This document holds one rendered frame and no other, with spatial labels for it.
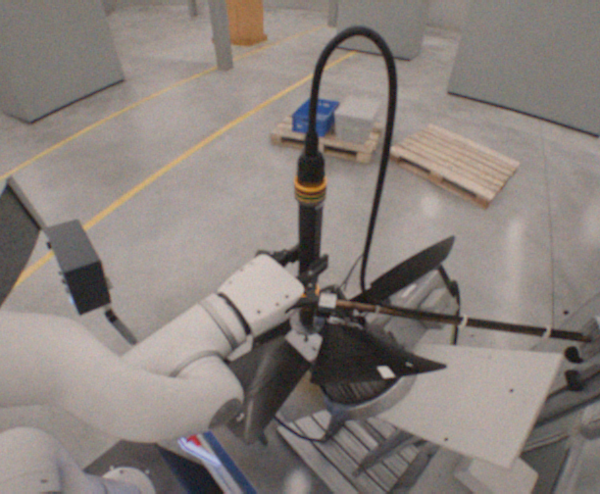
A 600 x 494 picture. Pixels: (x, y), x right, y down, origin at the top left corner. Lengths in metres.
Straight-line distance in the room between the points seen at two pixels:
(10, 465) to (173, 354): 0.37
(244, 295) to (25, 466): 0.46
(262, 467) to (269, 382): 1.19
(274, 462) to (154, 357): 1.53
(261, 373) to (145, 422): 0.45
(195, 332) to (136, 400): 0.13
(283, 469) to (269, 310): 1.52
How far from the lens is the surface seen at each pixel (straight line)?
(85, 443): 2.26
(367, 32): 0.34
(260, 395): 0.74
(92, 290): 1.11
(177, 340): 0.42
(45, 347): 0.35
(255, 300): 0.45
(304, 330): 0.67
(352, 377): 0.50
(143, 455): 1.04
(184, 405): 0.35
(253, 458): 1.92
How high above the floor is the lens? 1.89
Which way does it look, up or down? 47 degrees down
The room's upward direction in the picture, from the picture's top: straight up
